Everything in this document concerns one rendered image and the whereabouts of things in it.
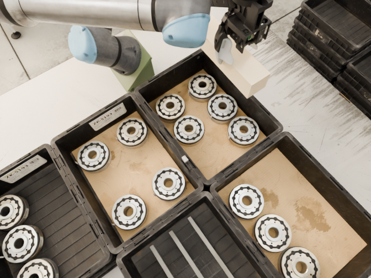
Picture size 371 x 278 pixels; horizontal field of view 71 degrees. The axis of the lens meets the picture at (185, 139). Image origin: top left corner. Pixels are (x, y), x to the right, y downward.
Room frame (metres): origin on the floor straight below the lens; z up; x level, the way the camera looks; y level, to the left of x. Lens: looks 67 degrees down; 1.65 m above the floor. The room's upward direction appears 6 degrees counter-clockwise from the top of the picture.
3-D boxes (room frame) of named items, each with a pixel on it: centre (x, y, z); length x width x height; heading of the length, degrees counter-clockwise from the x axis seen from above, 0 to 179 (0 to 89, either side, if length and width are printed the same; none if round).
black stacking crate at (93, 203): (0.24, 0.19, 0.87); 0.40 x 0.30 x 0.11; 31
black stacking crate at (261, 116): (0.40, -0.07, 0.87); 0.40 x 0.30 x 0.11; 31
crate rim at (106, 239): (0.24, 0.19, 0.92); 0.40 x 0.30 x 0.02; 31
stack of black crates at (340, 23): (1.08, -0.93, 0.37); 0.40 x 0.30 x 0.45; 29
